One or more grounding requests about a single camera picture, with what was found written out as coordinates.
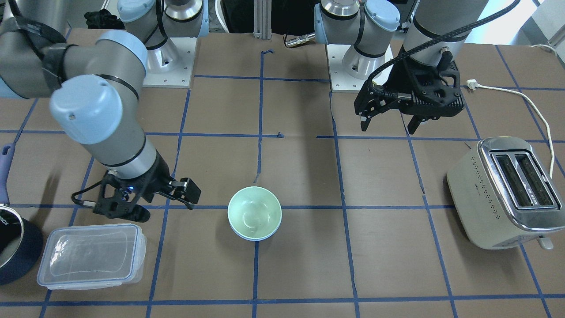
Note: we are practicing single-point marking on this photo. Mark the dark blue saucepan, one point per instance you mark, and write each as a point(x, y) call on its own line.
point(21, 241)

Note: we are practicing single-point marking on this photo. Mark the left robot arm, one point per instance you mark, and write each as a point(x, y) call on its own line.
point(369, 26)

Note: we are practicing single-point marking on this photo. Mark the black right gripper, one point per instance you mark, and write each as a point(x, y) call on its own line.
point(160, 176)

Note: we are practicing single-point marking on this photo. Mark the cream and chrome toaster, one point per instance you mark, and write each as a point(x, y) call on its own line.
point(504, 196)

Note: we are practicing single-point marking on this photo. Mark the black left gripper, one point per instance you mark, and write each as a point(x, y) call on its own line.
point(401, 76)

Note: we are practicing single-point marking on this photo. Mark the brown paper table cover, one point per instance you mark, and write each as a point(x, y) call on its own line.
point(368, 227)

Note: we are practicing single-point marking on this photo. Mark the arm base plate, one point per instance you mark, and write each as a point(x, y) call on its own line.
point(171, 65)
point(349, 70)

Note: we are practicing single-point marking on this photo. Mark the green bowl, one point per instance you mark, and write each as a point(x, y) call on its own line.
point(254, 206)

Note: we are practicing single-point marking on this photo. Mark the blue bowl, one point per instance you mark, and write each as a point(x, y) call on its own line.
point(257, 233)

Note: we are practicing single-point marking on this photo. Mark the clear plastic food container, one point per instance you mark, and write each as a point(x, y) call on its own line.
point(90, 257)

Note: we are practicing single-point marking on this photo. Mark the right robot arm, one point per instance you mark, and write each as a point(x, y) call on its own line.
point(94, 91)

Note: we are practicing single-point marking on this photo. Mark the aluminium frame post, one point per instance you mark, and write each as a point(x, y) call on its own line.
point(262, 19)

